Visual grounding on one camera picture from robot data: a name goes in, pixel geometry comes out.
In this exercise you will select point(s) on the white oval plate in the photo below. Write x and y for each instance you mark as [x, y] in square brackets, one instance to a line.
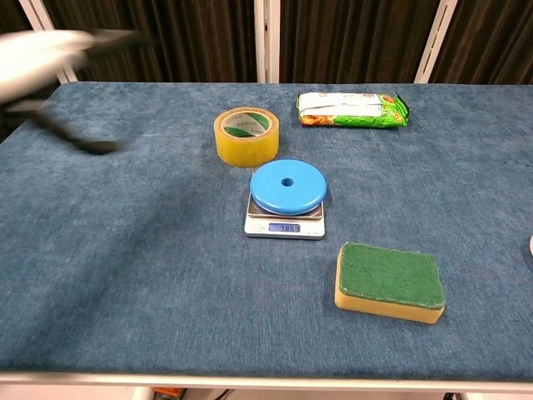
[531, 246]

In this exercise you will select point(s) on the green yellow scouring sponge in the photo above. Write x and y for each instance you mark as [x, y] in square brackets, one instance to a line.
[389, 275]

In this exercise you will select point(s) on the green white snack packet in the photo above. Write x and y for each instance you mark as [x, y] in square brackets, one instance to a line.
[354, 112]

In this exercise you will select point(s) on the small orange object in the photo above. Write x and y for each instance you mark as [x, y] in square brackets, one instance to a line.
[166, 393]

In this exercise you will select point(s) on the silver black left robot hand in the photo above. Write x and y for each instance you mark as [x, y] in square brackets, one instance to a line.
[33, 62]

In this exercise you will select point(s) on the white frame post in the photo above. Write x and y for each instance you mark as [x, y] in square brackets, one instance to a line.
[66, 75]
[435, 41]
[268, 41]

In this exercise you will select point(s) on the small digital kitchen scale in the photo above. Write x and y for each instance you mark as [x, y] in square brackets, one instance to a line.
[258, 228]

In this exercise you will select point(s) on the blue disc with hole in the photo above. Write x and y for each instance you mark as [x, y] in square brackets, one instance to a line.
[291, 196]

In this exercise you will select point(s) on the blue table cloth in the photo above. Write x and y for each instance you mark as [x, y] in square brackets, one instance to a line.
[125, 229]

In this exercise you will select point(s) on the yellowish clear tape roll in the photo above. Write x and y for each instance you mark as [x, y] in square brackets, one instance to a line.
[247, 150]

